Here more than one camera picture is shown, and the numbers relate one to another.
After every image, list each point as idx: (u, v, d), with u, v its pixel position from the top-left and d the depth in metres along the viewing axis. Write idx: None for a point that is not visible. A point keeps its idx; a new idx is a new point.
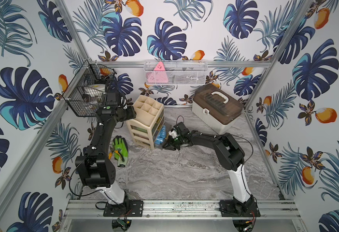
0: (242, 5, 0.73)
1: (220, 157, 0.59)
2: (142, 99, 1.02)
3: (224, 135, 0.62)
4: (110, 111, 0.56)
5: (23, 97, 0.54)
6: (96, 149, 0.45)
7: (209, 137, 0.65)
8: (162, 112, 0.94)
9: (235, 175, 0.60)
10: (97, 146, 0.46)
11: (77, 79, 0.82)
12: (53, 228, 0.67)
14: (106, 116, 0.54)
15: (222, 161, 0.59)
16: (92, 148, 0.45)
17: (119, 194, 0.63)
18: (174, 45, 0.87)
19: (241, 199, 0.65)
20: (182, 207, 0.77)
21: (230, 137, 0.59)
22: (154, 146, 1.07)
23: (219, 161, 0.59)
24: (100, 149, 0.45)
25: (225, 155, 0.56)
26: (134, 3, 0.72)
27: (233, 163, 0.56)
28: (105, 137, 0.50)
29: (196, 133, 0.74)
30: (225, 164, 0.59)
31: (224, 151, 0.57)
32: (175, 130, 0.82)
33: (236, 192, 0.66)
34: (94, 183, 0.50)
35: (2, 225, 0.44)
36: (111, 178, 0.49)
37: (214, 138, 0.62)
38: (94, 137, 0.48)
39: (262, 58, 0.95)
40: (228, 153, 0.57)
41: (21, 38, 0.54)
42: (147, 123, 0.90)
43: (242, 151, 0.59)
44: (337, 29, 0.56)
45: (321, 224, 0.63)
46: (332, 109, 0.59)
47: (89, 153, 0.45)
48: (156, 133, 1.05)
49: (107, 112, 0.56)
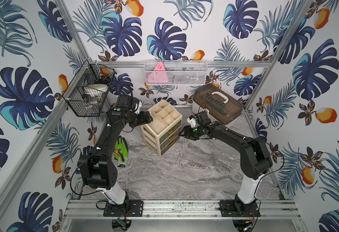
0: (242, 5, 0.73)
1: (245, 163, 0.53)
2: (162, 104, 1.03)
3: (254, 139, 0.55)
4: (120, 114, 0.56)
5: (23, 97, 0.54)
6: (100, 150, 0.45)
7: (236, 137, 0.57)
8: (178, 123, 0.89)
9: (252, 181, 0.55)
10: (101, 146, 0.46)
11: (77, 79, 0.82)
12: (53, 228, 0.67)
14: (115, 118, 0.54)
15: (245, 166, 0.54)
16: (96, 149, 0.45)
17: (120, 194, 0.63)
18: (174, 45, 0.87)
19: (245, 201, 0.64)
20: (182, 207, 0.77)
21: (262, 143, 0.52)
22: (161, 153, 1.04)
23: (241, 165, 0.55)
24: (104, 151, 0.45)
25: (252, 163, 0.50)
26: (134, 3, 0.72)
27: (257, 171, 0.51)
28: (111, 138, 0.50)
29: (221, 125, 0.68)
30: (248, 171, 0.53)
31: (252, 158, 0.51)
32: (195, 119, 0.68)
33: (242, 193, 0.64)
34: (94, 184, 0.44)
35: (2, 225, 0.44)
36: (111, 181, 0.48)
37: (242, 140, 0.54)
38: (100, 137, 0.48)
39: (262, 58, 0.95)
40: (256, 160, 0.51)
41: (21, 37, 0.53)
42: (156, 131, 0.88)
43: (270, 162, 0.53)
44: (338, 29, 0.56)
45: (321, 224, 0.63)
46: (332, 109, 0.59)
47: (93, 153, 0.44)
48: (167, 142, 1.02)
49: (117, 114, 0.55)
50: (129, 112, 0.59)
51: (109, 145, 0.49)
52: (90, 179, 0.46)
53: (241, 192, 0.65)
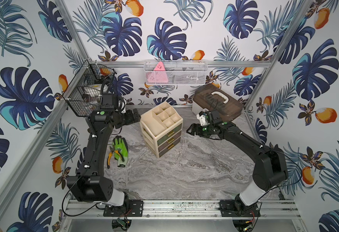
0: (242, 5, 0.73)
1: (259, 173, 0.48)
2: (163, 107, 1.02)
3: (272, 149, 0.50)
4: (105, 118, 0.49)
5: (23, 97, 0.54)
6: (90, 168, 0.41)
7: (252, 144, 0.52)
8: (179, 127, 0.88)
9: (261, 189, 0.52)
10: (90, 164, 0.41)
11: (77, 79, 0.82)
12: (53, 228, 0.67)
14: (101, 124, 0.48)
15: (258, 177, 0.50)
16: (84, 167, 0.41)
17: (118, 197, 0.61)
18: (174, 45, 0.87)
19: (246, 203, 0.64)
20: (182, 207, 0.77)
21: (280, 155, 0.48)
22: (159, 156, 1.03)
23: (253, 175, 0.52)
24: (93, 168, 0.41)
25: (267, 174, 0.46)
26: (134, 3, 0.72)
27: (271, 182, 0.47)
28: (98, 152, 0.44)
29: (234, 128, 0.61)
30: (261, 182, 0.49)
31: (268, 169, 0.46)
32: (205, 117, 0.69)
33: (245, 196, 0.64)
34: (90, 201, 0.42)
35: (2, 225, 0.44)
36: (107, 194, 0.46)
37: (258, 149, 0.49)
38: (87, 152, 0.43)
39: (262, 58, 0.95)
40: (271, 171, 0.47)
41: (21, 38, 0.54)
42: (154, 133, 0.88)
43: (286, 175, 0.49)
44: (338, 29, 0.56)
45: (321, 224, 0.63)
46: (332, 109, 0.59)
47: (82, 173, 0.40)
48: (165, 144, 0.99)
49: (102, 120, 0.48)
50: (115, 113, 0.55)
51: (98, 161, 0.43)
52: (84, 197, 0.43)
53: (243, 193, 0.64)
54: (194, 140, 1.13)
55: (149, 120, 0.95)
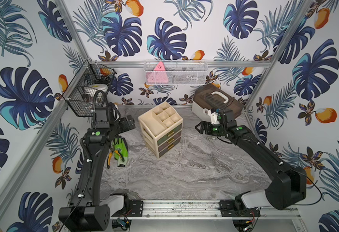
0: (242, 5, 0.73)
1: (275, 192, 0.45)
2: (164, 106, 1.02)
3: (293, 169, 0.46)
4: (100, 139, 0.45)
5: (23, 97, 0.54)
6: (84, 197, 0.37)
7: (271, 159, 0.47)
8: (179, 127, 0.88)
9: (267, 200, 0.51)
10: (84, 193, 0.38)
11: (77, 79, 0.82)
12: (53, 228, 0.67)
14: (96, 146, 0.44)
15: (274, 196, 0.45)
16: (78, 197, 0.37)
17: (118, 203, 0.61)
18: (174, 45, 0.87)
19: (247, 206, 0.64)
20: (182, 207, 0.77)
21: (303, 177, 0.44)
22: (159, 156, 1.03)
23: (268, 192, 0.47)
24: (88, 198, 0.37)
25: (284, 195, 0.43)
26: (134, 3, 0.72)
27: (286, 204, 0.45)
28: (93, 178, 0.41)
29: (249, 137, 0.55)
30: (275, 201, 0.46)
31: (286, 192, 0.43)
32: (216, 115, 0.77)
33: (247, 198, 0.63)
34: (84, 231, 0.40)
35: (2, 225, 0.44)
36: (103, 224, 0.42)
37: (277, 166, 0.44)
38: (81, 181, 0.39)
39: (262, 58, 0.95)
40: (289, 194, 0.44)
41: (21, 38, 0.54)
42: (154, 133, 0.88)
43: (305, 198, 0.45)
44: (338, 29, 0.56)
45: (321, 224, 0.63)
46: (332, 109, 0.59)
47: (76, 205, 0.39)
48: (165, 144, 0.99)
49: (97, 140, 0.45)
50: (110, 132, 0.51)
51: (93, 188, 0.40)
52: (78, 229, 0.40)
53: (246, 195, 0.64)
54: (194, 140, 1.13)
55: (149, 120, 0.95)
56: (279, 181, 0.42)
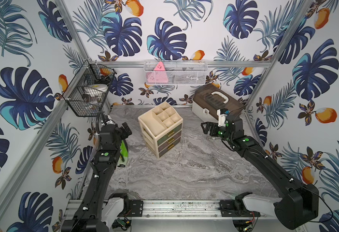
0: (242, 5, 0.73)
1: (285, 209, 0.43)
2: (163, 106, 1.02)
3: (304, 186, 0.42)
4: (107, 160, 0.51)
5: (23, 97, 0.54)
6: (88, 210, 0.39)
7: (280, 175, 0.45)
8: (179, 127, 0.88)
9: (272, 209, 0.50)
10: (89, 206, 0.40)
11: (77, 79, 0.82)
12: (53, 228, 0.67)
14: (104, 165, 0.49)
15: (285, 214, 0.43)
16: (83, 210, 0.39)
17: (118, 208, 0.61)
18: (174, 45, 0.87)
19: (247, 207, 0.64)
20: (182, 207, 0.77)
21: (315, 197, 0.40)
22: (159, 156, 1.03)
23: (278, 208, 0.45)
24: (91, 210, 0.39)
25: (295, 213, 0.40)
26: (134, 3, 0.72)
27: (296, 224, 0.40)
28: (98, 193, 0.44)
29: (256, 150, 0.53)
30: (285, 218, 0.44)
31: (297, 210, 0.39)
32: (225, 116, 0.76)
33: (248, 199, 0.63)
34: None
35: (2, 225, 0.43)
36: None
37: (287, 183, 0.42)
38: (87, 194, 0.42)
39: (262, 58, 0.95)
40: (299, 213, 0.40)
41: (21, 38, 0.54)
42: (154, 133, 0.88)
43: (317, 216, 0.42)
44: (338, 29, 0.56)
45: (321, 224, 0.63)
46: (332, 109, 0.59)
47: (79, 216, 0.38)
48: (165, 144, 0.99)
49: (105, 161, 0.50)
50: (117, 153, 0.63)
51: (97, 201, 0.43)
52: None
53: (247, 197, 0.64)
54: (194, 140, 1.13)
55: (149, 120, 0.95)
56: (289, 199, 0.40)
